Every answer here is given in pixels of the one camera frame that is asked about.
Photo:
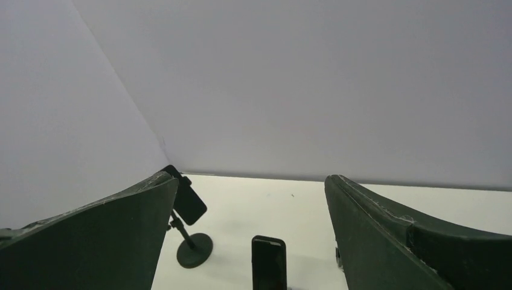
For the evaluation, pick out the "black pole phone stand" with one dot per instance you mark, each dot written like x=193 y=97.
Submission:
x=195 y=249

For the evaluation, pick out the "black phone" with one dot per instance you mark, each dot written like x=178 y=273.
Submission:
x=189 y=206

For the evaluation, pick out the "black smartphone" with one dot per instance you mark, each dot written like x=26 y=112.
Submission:
x=269 y=264

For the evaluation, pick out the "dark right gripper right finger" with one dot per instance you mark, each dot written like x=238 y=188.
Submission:
x=383 y=244

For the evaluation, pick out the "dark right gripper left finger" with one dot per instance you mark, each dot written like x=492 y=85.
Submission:
x=112 y=243

